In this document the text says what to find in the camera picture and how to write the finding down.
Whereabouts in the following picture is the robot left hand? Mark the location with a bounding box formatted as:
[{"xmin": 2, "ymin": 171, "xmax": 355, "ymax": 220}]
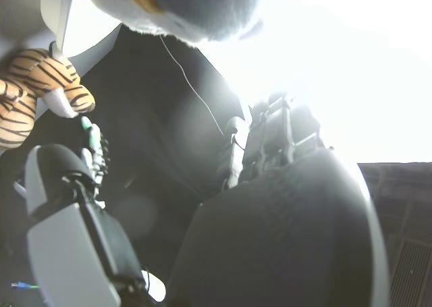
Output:
[{"xmin": 25, "ymin": 90, "xmax": 391, "ymax": 307}]

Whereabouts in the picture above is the plush penguin with pink scarf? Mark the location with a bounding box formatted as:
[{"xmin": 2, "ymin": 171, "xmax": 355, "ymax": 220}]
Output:
[{"xmin": 65, "ymin": 0, "xmax": 264, "ymax": 45}]

